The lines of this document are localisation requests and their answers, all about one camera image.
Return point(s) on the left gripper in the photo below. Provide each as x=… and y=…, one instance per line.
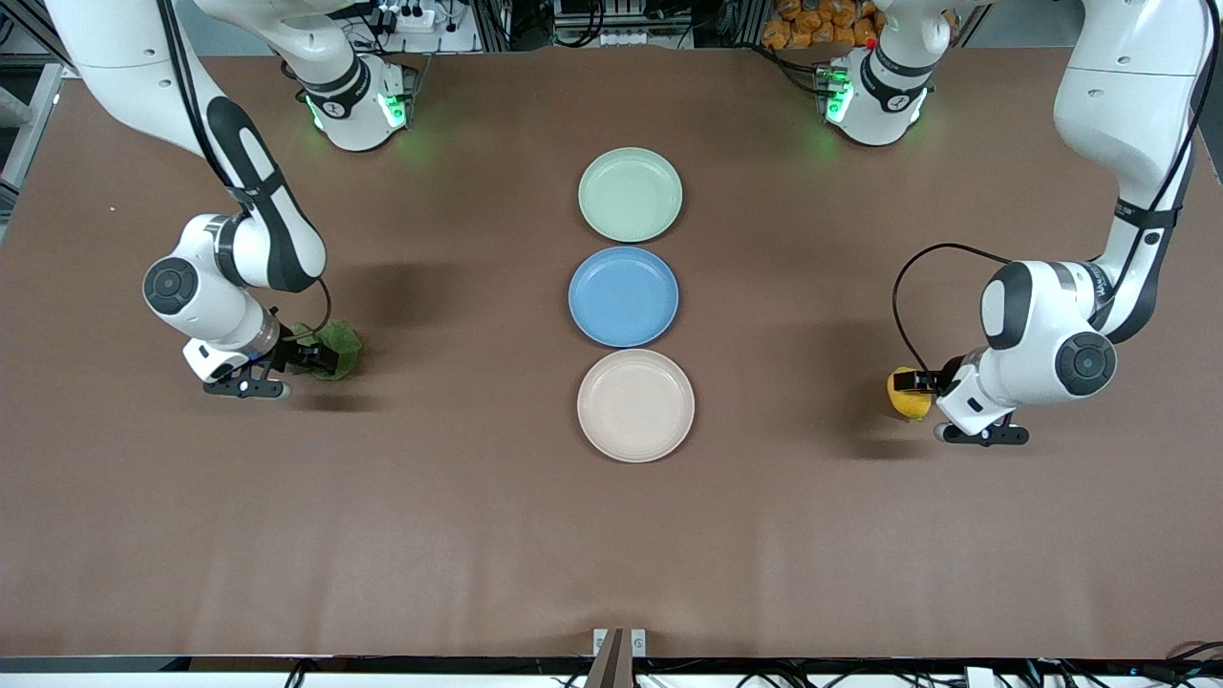
x=941, y=376

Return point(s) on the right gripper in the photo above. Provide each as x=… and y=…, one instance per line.
x=290, y=353

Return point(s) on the yellow lemon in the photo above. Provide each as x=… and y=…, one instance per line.
x=908, y=405

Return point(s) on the green lettuce leaf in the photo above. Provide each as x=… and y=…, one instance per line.
x=339, y=336

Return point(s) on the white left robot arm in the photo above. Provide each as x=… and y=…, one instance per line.
x=1127, y=96

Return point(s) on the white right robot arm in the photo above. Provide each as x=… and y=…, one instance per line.
x=124, y=76

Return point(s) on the beige round plate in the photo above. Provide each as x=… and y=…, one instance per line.
x=635, y=406

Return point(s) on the blue round plate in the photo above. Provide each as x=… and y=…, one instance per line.
x=623, y=296

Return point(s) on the green round plate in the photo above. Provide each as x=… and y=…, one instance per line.
x=631, y=194

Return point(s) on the white power strip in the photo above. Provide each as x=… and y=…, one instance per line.
x=411, y=14

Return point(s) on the box of orange items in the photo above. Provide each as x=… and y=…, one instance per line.
x=812, y=24

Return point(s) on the silver equipment rack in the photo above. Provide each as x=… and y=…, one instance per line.
x=621, y=19

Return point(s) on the grey aluminium side frame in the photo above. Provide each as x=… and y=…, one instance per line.
x=27, y=134

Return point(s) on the metal table edge bracket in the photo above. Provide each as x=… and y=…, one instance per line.
x=616, y=650

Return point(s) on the aluminium corner frame profile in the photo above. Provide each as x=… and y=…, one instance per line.
x=29, y=29

